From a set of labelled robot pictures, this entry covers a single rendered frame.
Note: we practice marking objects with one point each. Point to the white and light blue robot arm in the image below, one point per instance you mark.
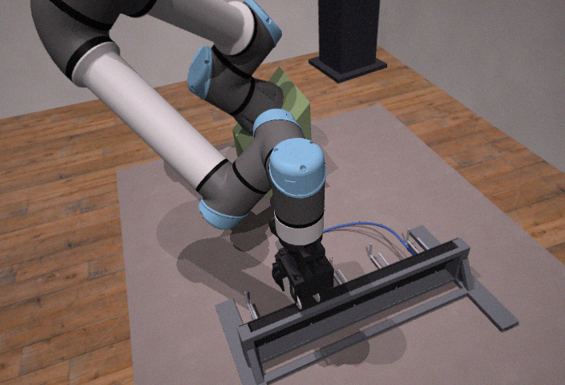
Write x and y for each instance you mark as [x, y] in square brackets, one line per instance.
[279, 157]

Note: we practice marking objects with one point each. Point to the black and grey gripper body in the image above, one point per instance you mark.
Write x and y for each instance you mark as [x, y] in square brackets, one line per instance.
[311, 282]

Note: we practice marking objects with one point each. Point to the blue network cable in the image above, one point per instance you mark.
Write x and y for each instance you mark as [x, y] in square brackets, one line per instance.
[370, 223]

